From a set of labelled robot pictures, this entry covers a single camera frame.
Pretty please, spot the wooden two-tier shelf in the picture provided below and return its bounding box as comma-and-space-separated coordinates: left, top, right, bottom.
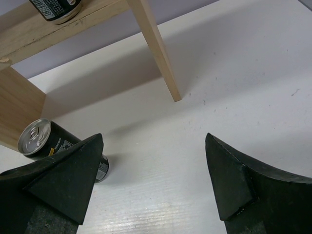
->
0, 0, 182, 156

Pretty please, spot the black can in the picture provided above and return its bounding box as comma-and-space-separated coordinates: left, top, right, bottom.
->
29, 0, 82, 25
17, 118, 110, 183

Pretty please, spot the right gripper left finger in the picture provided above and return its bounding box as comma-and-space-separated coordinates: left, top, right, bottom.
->
0, 134, 103, 234

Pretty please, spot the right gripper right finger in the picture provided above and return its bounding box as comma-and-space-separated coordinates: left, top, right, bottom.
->
205, 134, 312, 234

